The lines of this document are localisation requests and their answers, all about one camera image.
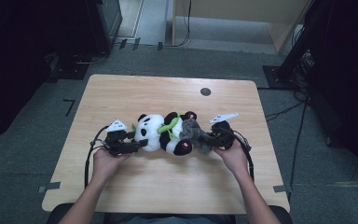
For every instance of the dark curtain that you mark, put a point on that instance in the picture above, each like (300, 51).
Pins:
(351, 77)
(15, 62)

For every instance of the dark round table grommet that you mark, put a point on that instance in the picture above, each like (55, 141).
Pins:
(205, 91)

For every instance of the panda plush toy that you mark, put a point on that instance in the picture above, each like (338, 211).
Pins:
(150, 133)

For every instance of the grey tape strip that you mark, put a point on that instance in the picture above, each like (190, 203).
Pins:
(49, 187)
(282, 188)

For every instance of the grey fuzzy cloth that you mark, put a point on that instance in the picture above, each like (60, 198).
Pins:
(195, 133)

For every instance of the black angled floor tape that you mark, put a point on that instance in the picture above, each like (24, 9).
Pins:
(71, 105)

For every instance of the light wooden cabinet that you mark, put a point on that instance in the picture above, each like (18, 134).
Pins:
(230, 6)

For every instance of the person's dark clothing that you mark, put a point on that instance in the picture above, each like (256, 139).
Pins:
(167, 220)

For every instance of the dark equipment cabinet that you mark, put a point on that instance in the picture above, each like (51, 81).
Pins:
(112, 18)

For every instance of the person's right hand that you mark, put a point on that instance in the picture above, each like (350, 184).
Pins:
(234, 161)

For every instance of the person's left hand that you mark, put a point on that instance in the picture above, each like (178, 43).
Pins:
(107, 165)

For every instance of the dark floor tape strip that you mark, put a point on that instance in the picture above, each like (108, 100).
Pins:
(122, 43)
(160, 46)

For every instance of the black slanted stand post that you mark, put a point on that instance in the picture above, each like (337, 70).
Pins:
(304, 40)

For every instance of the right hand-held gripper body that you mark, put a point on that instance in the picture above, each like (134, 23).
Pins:
(223, 135)

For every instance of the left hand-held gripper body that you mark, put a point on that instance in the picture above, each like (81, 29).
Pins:
(116, 137)

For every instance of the black square stand base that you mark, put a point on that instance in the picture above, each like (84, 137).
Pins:
(272, 77)

